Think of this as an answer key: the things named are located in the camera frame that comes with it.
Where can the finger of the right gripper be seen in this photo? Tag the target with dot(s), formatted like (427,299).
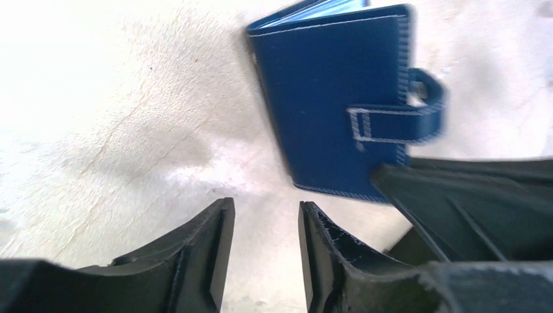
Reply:
(475,211)

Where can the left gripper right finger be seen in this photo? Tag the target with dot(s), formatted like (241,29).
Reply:
(342,274)

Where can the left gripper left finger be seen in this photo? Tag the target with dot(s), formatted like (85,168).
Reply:
(182,271)

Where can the blue card holder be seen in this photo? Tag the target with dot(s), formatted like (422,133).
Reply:
(341,93)

